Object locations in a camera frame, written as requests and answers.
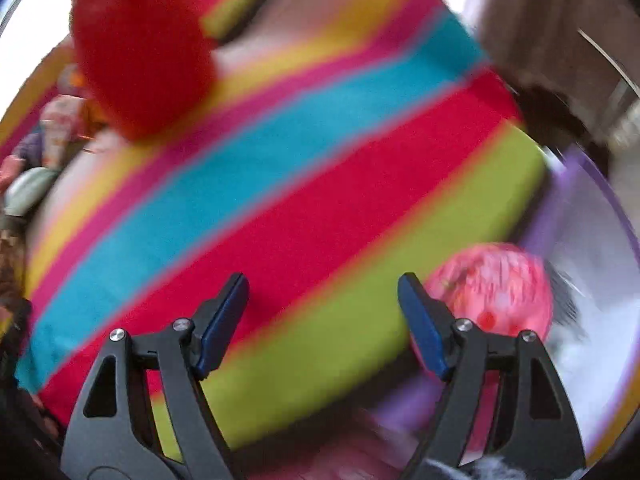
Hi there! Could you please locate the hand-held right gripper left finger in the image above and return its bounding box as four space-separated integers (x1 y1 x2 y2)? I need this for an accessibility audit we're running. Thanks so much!
60 273 251 480

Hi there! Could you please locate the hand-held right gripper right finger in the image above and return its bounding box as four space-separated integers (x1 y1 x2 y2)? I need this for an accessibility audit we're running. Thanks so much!
397 273 587 480

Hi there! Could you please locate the purple plastic basin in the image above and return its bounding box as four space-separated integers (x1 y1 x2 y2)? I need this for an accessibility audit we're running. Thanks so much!
370 147 633 471

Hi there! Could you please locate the pink patterned ball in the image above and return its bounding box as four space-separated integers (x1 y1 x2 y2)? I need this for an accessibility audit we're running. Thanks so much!
411 242 555 361

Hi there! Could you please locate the striped colourful blanket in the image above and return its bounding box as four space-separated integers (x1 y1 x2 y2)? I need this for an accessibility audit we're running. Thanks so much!
0 0 548 461

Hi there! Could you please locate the white grey fluffy cloth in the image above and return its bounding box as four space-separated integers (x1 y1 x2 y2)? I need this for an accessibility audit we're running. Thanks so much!
545 260 626 411

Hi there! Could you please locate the pale green cushion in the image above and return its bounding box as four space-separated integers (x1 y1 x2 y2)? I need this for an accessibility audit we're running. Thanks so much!
2 167 58 216

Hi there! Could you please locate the floral printed cloth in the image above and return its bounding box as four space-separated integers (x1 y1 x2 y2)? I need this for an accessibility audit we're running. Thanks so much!
30 95 96 171

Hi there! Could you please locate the red flask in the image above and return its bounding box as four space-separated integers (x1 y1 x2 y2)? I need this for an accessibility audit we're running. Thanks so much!
65 0 218 141

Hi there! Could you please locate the beige curtain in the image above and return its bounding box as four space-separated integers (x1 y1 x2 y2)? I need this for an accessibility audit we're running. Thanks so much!
475 0 640 91

